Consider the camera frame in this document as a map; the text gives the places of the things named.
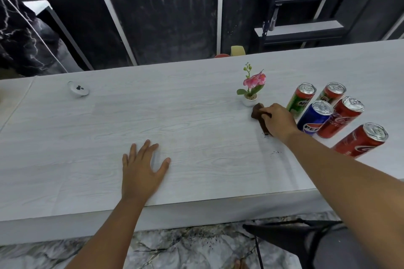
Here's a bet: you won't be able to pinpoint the person's left hand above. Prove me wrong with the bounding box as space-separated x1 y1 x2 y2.
122 140 171 206

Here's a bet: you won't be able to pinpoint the person's right hand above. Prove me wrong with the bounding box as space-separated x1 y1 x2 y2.
260 103 300 145

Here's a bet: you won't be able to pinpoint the brown cleaning cloth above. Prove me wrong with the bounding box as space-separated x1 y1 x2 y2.
251 103 274 136

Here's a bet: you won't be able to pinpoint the person's right forearm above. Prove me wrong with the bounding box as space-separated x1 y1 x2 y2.
284 131 404 249

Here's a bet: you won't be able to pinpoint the person's left forearm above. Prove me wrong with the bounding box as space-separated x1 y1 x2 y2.
65 197 146 269

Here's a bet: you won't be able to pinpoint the pink flower in white pot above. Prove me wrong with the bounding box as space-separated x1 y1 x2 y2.
237 62 267 107

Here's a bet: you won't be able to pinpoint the dark crumbs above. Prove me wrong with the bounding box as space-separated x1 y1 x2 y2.
263 133 282 155

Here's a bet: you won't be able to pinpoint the blue drink can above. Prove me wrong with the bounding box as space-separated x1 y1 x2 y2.
297 100 334 136

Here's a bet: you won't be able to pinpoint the red and green drink can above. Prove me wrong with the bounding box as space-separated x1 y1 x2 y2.
316 82 347 107

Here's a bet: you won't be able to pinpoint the white round dish with dots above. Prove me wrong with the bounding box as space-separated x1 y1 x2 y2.
68 81 90 98

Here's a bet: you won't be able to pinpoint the black metal shelf rack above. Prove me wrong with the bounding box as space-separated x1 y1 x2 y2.
249 0 379 53

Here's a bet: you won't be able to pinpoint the black marble panel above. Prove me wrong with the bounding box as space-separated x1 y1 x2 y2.
0 0 68 78

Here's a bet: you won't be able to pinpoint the silver door handle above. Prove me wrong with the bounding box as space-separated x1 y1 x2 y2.
268 7 279 32

